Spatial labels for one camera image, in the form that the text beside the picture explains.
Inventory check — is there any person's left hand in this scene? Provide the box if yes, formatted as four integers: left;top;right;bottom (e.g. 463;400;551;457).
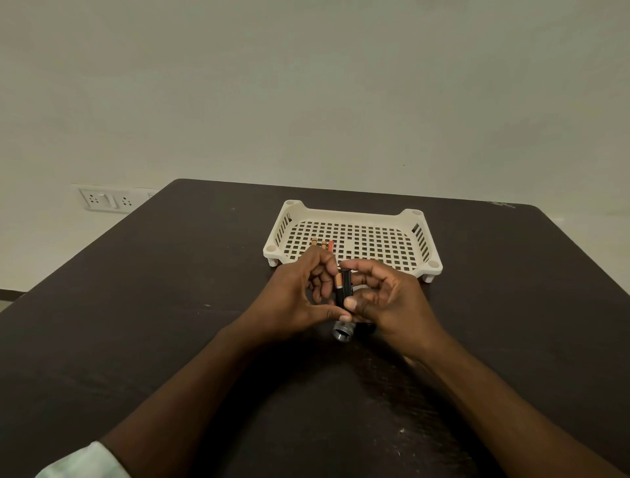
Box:
244;246;351;341

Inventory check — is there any person's right hand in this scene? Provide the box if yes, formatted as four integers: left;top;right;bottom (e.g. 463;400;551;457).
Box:
339;258;448;361

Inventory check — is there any black battery holder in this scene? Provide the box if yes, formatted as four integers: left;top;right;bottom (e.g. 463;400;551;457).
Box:
335;268;354;311

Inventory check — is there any person's left forearm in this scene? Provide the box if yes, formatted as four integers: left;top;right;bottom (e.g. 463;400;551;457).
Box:
98;320;269;478

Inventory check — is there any person's right forearm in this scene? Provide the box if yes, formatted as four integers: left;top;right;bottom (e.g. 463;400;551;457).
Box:
403;335;627;478

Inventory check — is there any grey metal flashlight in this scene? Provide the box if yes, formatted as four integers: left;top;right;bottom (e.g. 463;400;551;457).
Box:
331;319;378;343

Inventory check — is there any white perforated plastic tray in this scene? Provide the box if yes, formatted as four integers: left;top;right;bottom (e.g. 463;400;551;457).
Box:
263;199;443;284

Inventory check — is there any white shirt sleeve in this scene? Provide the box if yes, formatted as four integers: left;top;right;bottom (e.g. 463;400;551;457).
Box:
35;441;132;478

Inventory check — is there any white wall socket plate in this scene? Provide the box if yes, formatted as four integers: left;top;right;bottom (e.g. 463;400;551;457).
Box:
78;186;159;214

